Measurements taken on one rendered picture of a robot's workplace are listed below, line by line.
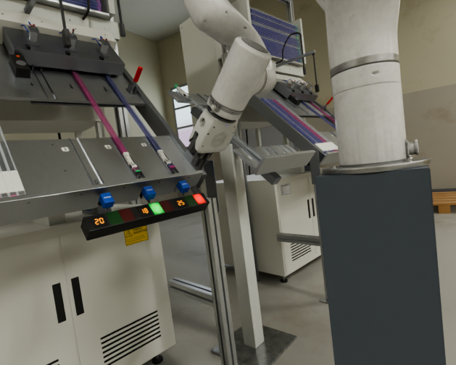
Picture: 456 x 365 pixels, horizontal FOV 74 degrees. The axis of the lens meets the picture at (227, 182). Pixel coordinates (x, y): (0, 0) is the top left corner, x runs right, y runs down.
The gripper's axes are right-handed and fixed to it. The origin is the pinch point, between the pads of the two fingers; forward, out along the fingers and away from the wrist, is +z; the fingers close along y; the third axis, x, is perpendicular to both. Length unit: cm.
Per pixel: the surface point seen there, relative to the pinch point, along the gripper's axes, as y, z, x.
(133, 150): -7.8, 10.0, 17.0
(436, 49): 379, -55, 77
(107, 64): 0, 4, 57
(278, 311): 60, 73, -36
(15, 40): -26, 3, 62
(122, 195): -16.9, 12.3, 3.2
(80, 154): -22.6, 9.9, 17.1
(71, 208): -28.7, 13.7, 3.3
